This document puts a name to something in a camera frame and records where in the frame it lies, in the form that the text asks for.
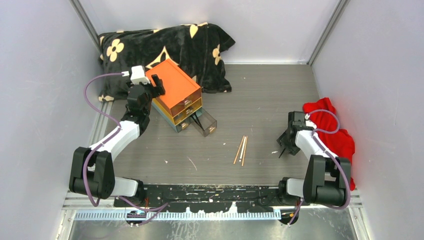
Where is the orange drawer organizer box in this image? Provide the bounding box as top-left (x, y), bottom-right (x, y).
top-left (146, 59), bottom-right (203, 133)

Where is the clear bottom drawer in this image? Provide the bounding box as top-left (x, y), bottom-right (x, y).
top-left (189, 107), bottom-right (218, 137)

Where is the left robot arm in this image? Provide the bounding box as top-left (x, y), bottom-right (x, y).
top-left (69, 71), bottom-right (166, 207)

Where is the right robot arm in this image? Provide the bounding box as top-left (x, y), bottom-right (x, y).
top-left (276, 111), bottom-right (351, 209)

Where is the white makeup pencil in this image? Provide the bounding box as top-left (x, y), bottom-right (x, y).
top-left (238, 135), bottom-right (248, 162)

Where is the gold makeup pencil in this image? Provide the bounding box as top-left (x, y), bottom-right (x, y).
top-left (240, 135), bottom-right (248, 167)

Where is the red cloth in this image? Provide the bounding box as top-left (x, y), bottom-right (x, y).
top-left (302, 97), bottom-right (357, 192)

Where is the black floral plush pillow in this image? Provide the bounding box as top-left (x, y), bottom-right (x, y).
top-left (98, 22), bottom-right (236, 102)

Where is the wooden brown pencil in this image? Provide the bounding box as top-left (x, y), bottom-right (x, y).
top-left (233, 135), bottom-right (245, 165)

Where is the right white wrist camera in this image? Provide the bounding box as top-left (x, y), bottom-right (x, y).
top-left (304, 114), bottom-right (317, 129)

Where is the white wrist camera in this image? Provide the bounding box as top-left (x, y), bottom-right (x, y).
top-left (304, 114), bottom-right (317, 129)
top-left (130, 65), bottom-right (151, 85)

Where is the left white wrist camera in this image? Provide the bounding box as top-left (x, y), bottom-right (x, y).
top-left (130, 65), bottom-right (151, 85)

